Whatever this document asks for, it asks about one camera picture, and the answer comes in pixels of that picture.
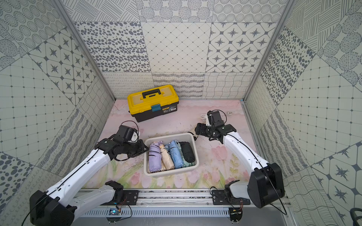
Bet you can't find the lavender umbrella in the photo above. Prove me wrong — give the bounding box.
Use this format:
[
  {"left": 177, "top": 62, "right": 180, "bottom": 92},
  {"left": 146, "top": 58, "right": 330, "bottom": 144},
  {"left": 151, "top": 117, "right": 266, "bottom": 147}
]
[{"left": 149, "top": 142, "right": 162, "bottom": 173}]

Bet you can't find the white plastic storage box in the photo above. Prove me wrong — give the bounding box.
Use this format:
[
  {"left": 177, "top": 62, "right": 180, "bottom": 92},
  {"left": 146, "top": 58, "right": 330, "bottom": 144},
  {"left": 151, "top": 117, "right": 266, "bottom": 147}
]
[{"left": 143, "top": 133, "right": 199, "bottom": 177}]

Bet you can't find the black umbrella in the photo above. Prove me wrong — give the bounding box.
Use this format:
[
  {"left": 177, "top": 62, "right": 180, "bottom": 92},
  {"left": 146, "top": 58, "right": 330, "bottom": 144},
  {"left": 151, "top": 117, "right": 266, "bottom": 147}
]
[{"left": 180, "top": 142, "right": 195, "bottom": 163}]

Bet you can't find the small beige umbrella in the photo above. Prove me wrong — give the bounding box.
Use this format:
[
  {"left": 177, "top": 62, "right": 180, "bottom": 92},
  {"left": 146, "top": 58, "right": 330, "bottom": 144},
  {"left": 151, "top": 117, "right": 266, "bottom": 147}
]
[{"left": 159, "top": 143, "right": 175, "bottom": 171}]

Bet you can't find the small pale blue umbrella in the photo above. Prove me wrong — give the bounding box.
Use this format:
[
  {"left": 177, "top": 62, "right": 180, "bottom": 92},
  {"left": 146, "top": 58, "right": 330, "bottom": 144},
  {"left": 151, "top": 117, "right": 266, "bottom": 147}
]
[{"left": 166, "top": 140, "right": 183, "bottom": 169}]

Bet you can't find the mint green umbrella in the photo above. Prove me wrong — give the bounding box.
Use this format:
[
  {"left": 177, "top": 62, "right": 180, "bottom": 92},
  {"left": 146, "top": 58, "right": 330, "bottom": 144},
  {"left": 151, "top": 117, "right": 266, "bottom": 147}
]
[{"left": 183, "top": 160, "right": 195, "bottom": 168}]

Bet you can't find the cream umbrella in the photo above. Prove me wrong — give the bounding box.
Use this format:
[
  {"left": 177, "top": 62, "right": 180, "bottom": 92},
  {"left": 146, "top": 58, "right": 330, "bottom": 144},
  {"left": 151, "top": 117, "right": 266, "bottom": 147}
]
[{"left": 188, "top": 128, "right": 199, "bottom": 141}]

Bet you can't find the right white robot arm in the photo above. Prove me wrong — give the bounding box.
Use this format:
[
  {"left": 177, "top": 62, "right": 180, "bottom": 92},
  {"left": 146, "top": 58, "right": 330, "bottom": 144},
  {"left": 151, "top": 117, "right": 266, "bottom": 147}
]
[{"left": 195, "top": 110, "right": 285, "bottom": 208}]

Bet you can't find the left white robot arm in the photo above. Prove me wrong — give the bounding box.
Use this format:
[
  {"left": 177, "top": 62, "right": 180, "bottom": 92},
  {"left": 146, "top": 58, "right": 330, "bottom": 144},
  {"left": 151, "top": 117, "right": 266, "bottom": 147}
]
[{"left": 27, "top": 125, "right": 149, "bottom": 226}]

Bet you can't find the yellow black toolbox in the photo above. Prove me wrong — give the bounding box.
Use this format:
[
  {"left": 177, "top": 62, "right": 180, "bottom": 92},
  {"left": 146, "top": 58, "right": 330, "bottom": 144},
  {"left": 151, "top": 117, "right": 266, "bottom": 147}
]
[{"left": 127, "top": 85, "right": 179, "bottom": 122}]

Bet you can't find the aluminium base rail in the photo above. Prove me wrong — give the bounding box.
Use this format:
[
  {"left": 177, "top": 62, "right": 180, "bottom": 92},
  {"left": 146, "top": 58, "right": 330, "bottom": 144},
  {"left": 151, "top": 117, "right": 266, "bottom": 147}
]
[{"left": 81, "top": 189, "right": 286, "bottom": 226}]

